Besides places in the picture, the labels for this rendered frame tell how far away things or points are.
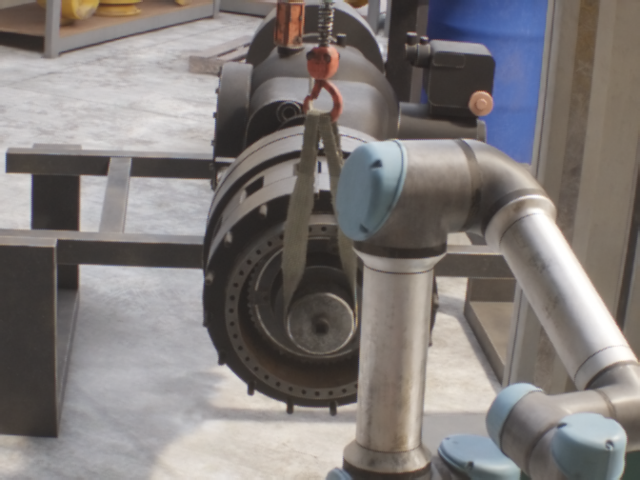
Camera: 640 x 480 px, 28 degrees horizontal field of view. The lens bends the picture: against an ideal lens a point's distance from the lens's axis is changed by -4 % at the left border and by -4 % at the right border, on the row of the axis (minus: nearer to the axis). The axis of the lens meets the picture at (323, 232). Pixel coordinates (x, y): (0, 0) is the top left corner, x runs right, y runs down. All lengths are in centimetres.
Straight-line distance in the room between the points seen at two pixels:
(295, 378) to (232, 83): 146
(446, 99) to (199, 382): 126
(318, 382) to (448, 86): 153
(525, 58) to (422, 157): 400
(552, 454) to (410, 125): 299
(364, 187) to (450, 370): 318
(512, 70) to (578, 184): 375
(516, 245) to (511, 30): 395
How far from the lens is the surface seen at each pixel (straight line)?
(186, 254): 385
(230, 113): 407
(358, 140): 316
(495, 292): 512
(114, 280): 530
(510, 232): 156
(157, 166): 473
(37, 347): 391
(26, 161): 476
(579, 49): 173
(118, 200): 423
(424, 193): 154
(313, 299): 273
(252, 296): 289
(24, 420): 402
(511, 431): 133
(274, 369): 290
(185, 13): 1123
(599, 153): 183
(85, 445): 400
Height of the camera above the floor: 190
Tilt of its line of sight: 18 degrees down
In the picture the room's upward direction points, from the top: 4 degrees clockwise
